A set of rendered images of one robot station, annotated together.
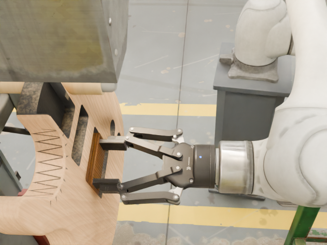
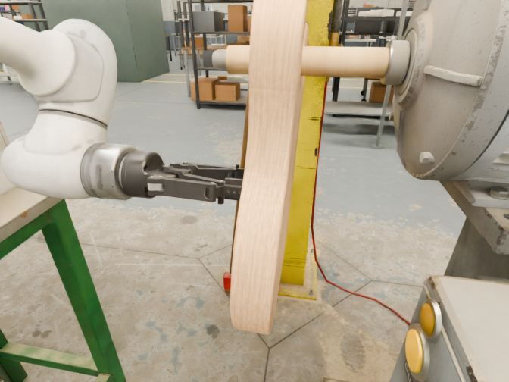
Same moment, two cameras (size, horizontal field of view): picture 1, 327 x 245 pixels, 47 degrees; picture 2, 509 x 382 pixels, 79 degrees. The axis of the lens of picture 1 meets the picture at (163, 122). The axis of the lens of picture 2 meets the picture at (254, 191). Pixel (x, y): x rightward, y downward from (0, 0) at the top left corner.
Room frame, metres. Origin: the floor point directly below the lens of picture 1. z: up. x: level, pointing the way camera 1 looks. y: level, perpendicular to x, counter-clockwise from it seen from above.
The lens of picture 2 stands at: (0.83, 0.12, 1.29)
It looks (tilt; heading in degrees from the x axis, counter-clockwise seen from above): 28 degrees down; 181
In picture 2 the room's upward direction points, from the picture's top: straight up
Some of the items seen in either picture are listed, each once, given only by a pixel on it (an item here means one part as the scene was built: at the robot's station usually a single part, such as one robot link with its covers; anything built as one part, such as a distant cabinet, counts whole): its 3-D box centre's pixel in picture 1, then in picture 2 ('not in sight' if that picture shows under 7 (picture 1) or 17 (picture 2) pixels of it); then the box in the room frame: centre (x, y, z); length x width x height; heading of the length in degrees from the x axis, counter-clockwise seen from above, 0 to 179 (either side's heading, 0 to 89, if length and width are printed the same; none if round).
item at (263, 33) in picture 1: (262, 27); not in sight; (1.11, -0.37, 0.87); 0.18 x 0.16 x 0.22; 75
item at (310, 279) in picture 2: not in sight; (282, 265); (-0.57, 0.25, 0.02); 0.40 x 0.40 x 0.02; 81
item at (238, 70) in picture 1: (249, 59); not in sight; (1.12, -0.34, 0.73); 0.22 x 0.18 x 0.06; 73
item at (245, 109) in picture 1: (245, 128); not in sight; (1.11, -0.36, 0.35); 0.28 x 0.28 x 0.70; 73
